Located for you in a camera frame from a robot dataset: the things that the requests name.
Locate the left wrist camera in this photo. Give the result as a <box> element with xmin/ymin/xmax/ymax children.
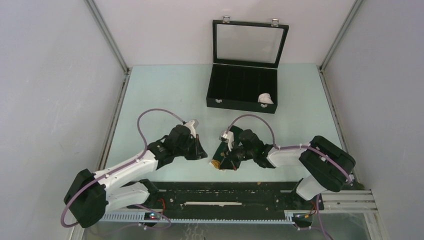
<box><xmin>183</xmin><ymin>119</ymin><xmax>199</xmax><ymax>138</ymax></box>

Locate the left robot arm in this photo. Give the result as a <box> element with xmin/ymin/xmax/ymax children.
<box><xmin>64</xmin><ymin>119</ymin><xmax>208</xmax><ymax>228</ymax></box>

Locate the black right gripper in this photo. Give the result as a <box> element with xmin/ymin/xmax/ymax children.
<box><xmin>219</xmin><ymin>142</ymin><xmax>256</xmax><ymax>172</ymax></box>

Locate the aluminium frame post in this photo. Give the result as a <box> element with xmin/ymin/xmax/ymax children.
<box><xmin>319</xmin><ymin>0</ymin><xmax>366</xmax><ymax>72</ymax></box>
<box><xmin>84</xmin><ymin>0</ymin><xmax>131</xmax><ymax>74</ymax></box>

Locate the purple cable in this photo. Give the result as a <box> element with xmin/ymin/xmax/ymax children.
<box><xmin>60</xmin><ymin>108</ymin><xmax>188</xmax><ymax>229</ymax></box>
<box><xmin>225</xmin><ymin>114</ymin><xmax>352</xmax><ymax>240</ymax></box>

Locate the white sock with black stripes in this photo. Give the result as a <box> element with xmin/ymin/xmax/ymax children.
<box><xmin>257</xmin><ymin>93</ymin><xmax>274</xmax><ymax>105</ymax></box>

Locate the black display case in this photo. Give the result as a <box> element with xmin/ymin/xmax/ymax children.
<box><xmin>206</xmin><ymin>16</ymin><xmax>290</xmax><ymax>114</ymax></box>

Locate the green snowman sock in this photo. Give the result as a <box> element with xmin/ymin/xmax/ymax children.
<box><xmin>210</xmin><ymin>125</ymin><xmax>243</xmax><ymax>170</ymax></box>

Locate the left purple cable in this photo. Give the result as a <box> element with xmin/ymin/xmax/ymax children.
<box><xmin>60</xmin><ymin>108</ymin><xmax>188</xmax><ymax>229</ymax></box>

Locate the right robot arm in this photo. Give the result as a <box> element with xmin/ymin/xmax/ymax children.
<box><xmin>218</xmin><ymin>129</ymin><xmax>356</xmax><ymax>209</ymax></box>

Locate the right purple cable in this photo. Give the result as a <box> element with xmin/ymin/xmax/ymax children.
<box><xmin>225</xmin><ymin>114</ymin><xmax>352</xmax><ymax>240</ymax></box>

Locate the right aluminium frame post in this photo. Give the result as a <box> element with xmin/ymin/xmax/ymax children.
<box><xmin>319</xmin><ymin>0</ymin><xmax>366</xmax><ymax>72</ymax></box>

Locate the left aluminium frame post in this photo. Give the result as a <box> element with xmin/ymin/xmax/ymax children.
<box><xmin>84</xmin><ymin>0</ymin><xmax>131</xmax><ymax>74</ymax></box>

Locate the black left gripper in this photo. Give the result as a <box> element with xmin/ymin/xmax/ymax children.
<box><xmin>174</xmin><ymin>134</ymin><xmax>208</xmax><ymax>161</ymax></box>

